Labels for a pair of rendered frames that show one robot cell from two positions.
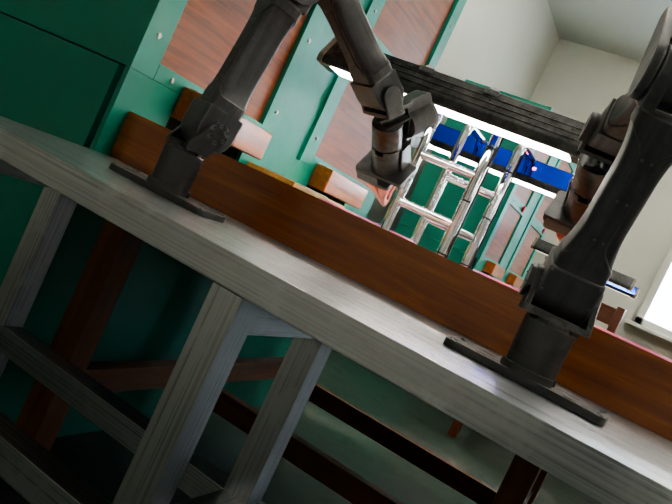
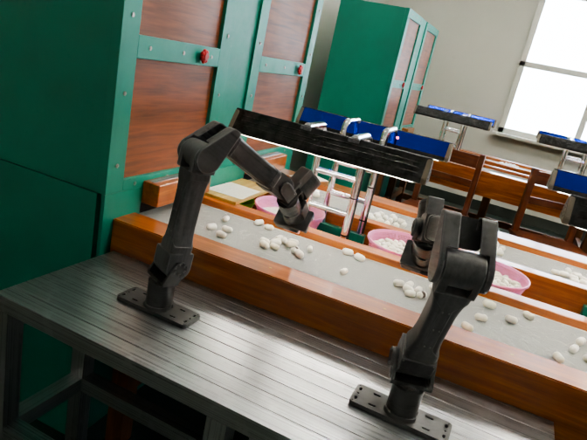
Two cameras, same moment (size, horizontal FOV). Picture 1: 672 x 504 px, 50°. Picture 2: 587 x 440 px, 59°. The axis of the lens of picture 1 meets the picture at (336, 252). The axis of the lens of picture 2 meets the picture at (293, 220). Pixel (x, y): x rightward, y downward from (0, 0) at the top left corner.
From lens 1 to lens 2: 0.55 m
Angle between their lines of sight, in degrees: 15
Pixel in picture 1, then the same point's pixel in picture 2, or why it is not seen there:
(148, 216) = (156, 376)
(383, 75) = (276, 181)
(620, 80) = not seen: outside the picture
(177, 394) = not seen: outside the picture
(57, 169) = (91, 346)
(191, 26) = (135, 142)
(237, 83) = (183, 234)
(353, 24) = (247, 161)
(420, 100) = (306, 177)
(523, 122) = (379, 162)
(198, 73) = (150, 164)
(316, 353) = not seen: hidden behind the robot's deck
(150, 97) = (124, 202)
